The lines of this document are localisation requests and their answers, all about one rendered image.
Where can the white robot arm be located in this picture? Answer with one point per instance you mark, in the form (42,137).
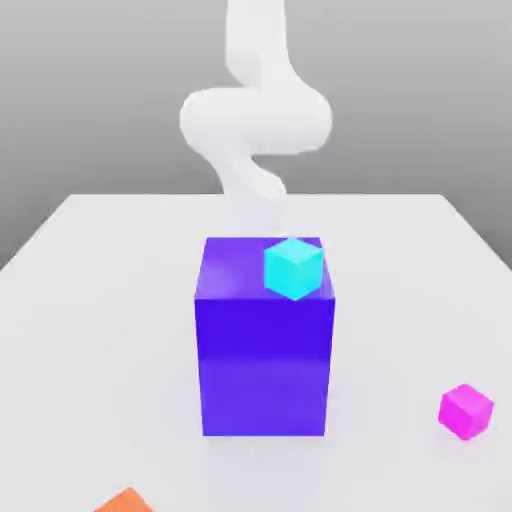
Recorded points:
(256,116)

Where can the small cyan cube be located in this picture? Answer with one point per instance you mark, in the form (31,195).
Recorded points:
(293,268)

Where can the small magenta cube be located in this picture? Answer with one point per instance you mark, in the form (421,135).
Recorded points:
(465,412)

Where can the small orange cube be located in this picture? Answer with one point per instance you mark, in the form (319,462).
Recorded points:
(126,502)

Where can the large purple box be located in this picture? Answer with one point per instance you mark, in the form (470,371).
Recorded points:
(264,360)

